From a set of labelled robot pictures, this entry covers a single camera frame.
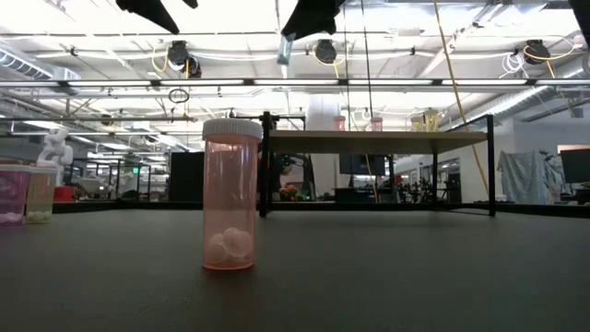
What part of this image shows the black table frame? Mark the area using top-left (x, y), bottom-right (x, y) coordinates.
top-left (53, 200), bottom-right (590, 219)

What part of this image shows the blue pill bottle white cap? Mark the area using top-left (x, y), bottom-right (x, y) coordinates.
top-left (276, 32), bottom-right (296, 66)

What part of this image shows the black monitor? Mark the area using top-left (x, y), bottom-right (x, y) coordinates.
top-left (560, 148), bottom-right (590, 184)
top-left (339, 154), bottom-right (387, 176)

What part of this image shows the yellow hanging cable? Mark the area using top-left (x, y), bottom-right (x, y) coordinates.
top-left (432, 0), bottom-right (490, 195)

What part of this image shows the black cabinet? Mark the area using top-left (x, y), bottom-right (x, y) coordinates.
top-left (169, 151), bottom-right (206, 203)

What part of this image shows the light blue hanging cloth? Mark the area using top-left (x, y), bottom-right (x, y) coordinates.
top-left (496, 149), bottom-right (561, 206)

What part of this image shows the red crate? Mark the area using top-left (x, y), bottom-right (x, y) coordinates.
top-left (53, 185), bottom-right (75, 203)

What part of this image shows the black ceiling cable reel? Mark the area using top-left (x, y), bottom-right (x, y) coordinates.
top-left (314, 39), bottom-right (337, 65)
top-left (524, 39), bottom-right (552, 65)
top-left (166, 40), bottom-right (203, 78)

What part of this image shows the wooden shelf black metal frame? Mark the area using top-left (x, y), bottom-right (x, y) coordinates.
top-left (258, 112), bottom-right (497, 219)

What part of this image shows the colourful flower bunch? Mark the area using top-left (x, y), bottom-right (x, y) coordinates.
top-left (278, 184), bottom-right (301, 202)

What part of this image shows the silver ventilation duct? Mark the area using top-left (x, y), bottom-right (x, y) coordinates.
top-left (0, 45), bottom-right (82, 93)

